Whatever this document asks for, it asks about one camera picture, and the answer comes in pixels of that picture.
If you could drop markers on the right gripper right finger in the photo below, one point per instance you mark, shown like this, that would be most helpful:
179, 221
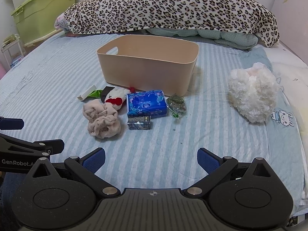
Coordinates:
217, 169

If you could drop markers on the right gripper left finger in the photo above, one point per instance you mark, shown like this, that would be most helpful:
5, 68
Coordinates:
84, 170

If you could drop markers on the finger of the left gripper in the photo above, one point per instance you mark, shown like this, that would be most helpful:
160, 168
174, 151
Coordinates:
13, 148
11, 123

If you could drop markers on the white cardboard box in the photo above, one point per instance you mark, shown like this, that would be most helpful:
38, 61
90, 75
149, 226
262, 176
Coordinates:
85, 94

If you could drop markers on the small dark blue box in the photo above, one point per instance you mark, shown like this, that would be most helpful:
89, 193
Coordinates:
139, 123

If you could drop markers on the cartoon print blue pillowcase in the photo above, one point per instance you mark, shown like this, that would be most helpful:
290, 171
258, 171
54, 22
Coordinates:
282, 139

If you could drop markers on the white metal rack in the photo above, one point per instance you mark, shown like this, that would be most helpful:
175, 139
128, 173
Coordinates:
13, 50

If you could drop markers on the green plastic packet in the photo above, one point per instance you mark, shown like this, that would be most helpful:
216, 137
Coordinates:
95, 94

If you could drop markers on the white red kitty plush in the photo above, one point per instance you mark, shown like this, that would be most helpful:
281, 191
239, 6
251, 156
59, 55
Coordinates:
117, 97

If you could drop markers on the white fluffy plush toy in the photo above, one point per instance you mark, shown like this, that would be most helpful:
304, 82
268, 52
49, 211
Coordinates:
253, 92

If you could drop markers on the blue tissue pack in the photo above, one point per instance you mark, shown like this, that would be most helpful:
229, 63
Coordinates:
149, 103

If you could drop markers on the striped blue bed sheet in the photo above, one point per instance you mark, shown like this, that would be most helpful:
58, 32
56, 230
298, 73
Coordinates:
43, 88

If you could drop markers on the green plastic storage bin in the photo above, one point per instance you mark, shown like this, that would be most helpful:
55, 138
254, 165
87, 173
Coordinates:
35, 19

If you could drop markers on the beige plastic storage basket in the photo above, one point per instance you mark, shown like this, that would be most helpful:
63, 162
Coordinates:
148, 62

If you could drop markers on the pink floral pillow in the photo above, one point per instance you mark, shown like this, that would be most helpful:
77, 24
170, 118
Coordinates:
61, 23

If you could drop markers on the light green quilt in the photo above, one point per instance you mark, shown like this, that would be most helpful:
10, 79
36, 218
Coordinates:
232, 39

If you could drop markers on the leopard print blanket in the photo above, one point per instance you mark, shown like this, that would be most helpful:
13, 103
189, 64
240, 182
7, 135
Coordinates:
113, 16

